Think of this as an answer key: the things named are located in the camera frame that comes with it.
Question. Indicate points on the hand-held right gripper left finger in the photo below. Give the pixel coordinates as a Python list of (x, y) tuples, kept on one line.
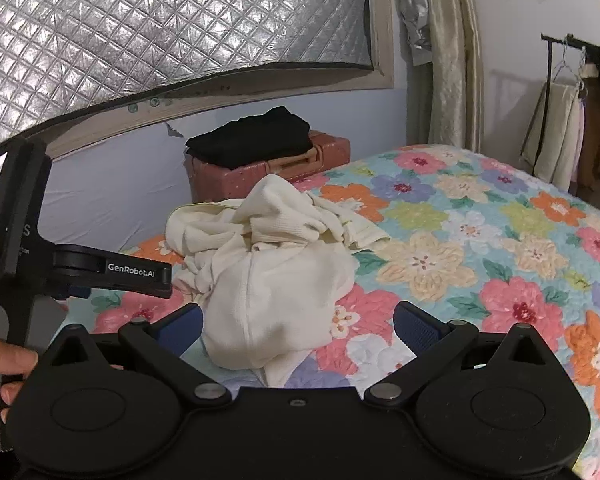
[(192, 322)]

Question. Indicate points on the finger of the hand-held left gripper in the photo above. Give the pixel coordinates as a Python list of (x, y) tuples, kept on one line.
[(130, 272)]

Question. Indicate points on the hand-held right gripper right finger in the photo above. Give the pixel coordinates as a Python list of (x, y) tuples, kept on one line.
[(415, 327)]

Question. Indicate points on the cream knit sweater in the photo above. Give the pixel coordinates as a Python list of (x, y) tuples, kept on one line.
[(280, 285)]

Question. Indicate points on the black folded clothes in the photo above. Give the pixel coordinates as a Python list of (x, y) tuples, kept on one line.
[(250, 135)]

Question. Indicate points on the black clothes rack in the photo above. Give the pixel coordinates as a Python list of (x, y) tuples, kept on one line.
[(550, 60)]

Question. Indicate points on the person's left hand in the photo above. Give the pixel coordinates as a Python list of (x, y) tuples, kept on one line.
[(7, 360)]

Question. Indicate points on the floral quilted bedspread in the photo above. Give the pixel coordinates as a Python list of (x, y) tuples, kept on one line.
[(480, 260)]

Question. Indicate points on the silver quilted window cover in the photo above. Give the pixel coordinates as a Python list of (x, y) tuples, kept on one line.
[(155, 20)]

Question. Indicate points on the beige curtain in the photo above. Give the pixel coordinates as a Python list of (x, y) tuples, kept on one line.
[(450, 60)]

